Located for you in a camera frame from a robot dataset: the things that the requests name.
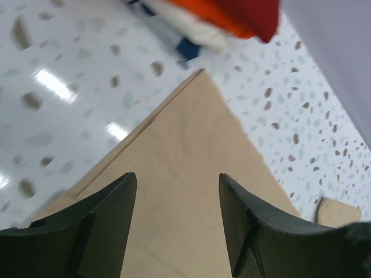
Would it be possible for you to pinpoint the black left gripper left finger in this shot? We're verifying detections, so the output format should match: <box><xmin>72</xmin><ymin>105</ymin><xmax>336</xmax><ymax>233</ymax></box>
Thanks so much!
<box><xmin>1</xmin><ymin>173</ymin><xmax>137</xmax><ymax>277</ymax></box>

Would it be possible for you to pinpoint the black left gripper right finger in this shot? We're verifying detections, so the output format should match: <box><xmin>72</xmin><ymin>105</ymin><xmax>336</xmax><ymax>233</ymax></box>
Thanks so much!
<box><xmin>219</xmin><ymin>174</ymin><xmax>370</xmax><ymax>277</ymax></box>

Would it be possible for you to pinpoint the folded white blue t-shirt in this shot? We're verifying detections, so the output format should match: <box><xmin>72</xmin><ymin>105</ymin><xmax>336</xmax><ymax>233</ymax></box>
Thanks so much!
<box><xmin>122</xmin><ymin>1</ymin><xmax>202</xmax><ymax>69</ymax></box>

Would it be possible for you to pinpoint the folded red t-shirt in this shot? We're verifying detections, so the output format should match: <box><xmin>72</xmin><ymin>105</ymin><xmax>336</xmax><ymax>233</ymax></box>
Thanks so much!
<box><xmin>214</xmin><ymin>0</ymin><xmax>279</xmax><ymax>43</ymax></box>

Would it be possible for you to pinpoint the folded orange t-shirt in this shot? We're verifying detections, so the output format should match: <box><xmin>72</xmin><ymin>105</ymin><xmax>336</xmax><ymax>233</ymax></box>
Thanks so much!
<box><xmin>170</xmin><ymin>0</ymin><xmax>255</xmax><ymax>39</ymax></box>

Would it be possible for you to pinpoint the beige t-shirt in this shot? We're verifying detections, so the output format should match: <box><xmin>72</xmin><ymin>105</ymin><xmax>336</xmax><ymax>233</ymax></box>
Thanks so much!
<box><xmin>28</xmin><ymin>68</ymin><xmax>363</xmax><ymax>278</ymax></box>

